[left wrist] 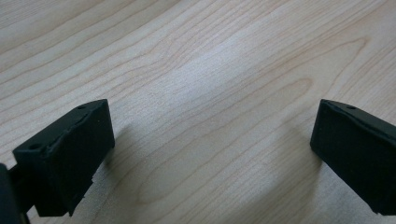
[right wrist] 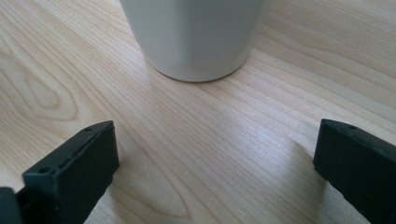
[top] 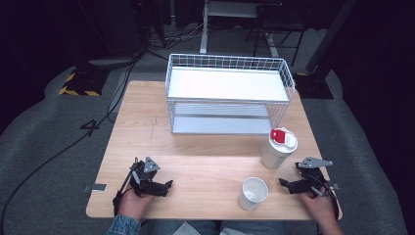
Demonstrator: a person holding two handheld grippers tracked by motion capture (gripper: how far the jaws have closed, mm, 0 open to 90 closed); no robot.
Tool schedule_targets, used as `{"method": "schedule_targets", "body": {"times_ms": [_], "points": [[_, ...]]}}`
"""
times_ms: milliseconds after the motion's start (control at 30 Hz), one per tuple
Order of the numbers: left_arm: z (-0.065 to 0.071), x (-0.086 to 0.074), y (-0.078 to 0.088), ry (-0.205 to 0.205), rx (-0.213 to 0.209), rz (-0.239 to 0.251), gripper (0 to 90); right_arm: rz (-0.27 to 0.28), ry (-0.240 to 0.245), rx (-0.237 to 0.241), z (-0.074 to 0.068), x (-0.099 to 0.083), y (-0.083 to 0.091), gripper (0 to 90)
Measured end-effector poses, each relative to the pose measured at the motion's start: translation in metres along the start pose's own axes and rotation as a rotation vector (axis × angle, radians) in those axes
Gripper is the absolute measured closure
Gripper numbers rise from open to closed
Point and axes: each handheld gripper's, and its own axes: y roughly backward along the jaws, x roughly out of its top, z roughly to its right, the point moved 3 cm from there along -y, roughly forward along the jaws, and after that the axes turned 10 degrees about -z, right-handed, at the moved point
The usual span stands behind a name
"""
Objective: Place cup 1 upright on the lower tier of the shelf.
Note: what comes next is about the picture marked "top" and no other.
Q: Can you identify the white paper cup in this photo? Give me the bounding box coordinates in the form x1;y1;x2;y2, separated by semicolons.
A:
237;176;270;212

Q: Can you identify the black metal chair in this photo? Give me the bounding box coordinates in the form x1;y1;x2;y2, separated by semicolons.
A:
245;2;308;68

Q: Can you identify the white wire shelf rack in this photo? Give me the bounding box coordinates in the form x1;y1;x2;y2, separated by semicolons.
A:
164;53;297;136

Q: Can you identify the tangle of floor cables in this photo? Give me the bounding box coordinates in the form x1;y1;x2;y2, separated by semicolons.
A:
143;19;213;62

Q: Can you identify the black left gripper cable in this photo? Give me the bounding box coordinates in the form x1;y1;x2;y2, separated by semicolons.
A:
112;158;141;217

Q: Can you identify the black yellow striped stand base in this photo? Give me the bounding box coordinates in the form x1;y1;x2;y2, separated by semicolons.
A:
58;62;111;98

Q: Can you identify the black stand base with post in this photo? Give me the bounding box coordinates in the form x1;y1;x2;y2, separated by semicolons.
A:
293;0;360;100

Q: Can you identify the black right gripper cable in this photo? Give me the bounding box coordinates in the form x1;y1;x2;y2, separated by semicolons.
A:
309;173;341;220

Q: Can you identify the person's right hand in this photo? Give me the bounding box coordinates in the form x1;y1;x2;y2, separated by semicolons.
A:
299;188;340;227

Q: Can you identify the long black floor cable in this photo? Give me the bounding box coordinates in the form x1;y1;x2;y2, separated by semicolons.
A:
0;55;142;233

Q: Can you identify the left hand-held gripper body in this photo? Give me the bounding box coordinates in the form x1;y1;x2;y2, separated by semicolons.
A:
129;156;168;198

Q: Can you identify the grey tape strip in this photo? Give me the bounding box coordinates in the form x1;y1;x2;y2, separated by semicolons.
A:
82;183;108;193

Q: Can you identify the white metal stand frame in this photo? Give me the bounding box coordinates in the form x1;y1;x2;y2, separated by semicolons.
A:
199;0;281;59

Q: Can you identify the person's left hand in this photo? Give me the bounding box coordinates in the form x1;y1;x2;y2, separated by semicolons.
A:
117;186;155;222

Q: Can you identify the white tumbler with red lid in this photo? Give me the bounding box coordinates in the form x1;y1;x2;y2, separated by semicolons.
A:
260;126;299;170

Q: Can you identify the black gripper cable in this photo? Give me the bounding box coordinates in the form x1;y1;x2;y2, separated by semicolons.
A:
309;173;341;220
112;158;141;217

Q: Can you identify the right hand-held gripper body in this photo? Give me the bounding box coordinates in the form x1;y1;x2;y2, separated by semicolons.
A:
295;156;334;196

